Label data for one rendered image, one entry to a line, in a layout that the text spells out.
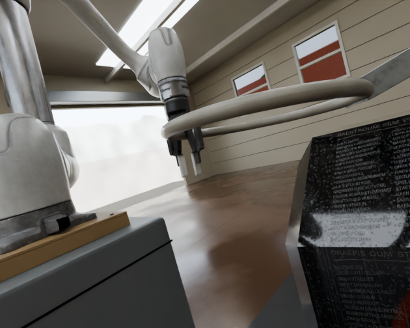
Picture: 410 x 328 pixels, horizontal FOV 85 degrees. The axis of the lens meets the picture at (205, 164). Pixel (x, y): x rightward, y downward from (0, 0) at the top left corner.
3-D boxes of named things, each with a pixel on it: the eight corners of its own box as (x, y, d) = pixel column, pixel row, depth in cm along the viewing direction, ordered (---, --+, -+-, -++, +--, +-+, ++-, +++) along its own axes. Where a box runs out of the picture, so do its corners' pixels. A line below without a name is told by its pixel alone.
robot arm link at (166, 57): (193, 73, 65) (183, 88, 77) (182, 19, 64) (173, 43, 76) (156, 77, 61) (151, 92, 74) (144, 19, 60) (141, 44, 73)
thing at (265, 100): (332, 113, 75) (330, 104, 75) (453, 68, 28) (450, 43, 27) (194, 140, 87) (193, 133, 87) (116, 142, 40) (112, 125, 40)
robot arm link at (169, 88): (175, 74, 62) (179, 95, 62) (192, 79, 69) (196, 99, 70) (151, 84, 66) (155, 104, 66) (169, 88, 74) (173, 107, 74)
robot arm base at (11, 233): (8, 256, 36) (-3, 223, 36) (-25, 252, 48) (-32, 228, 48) (109, 215, 51) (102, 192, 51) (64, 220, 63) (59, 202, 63)
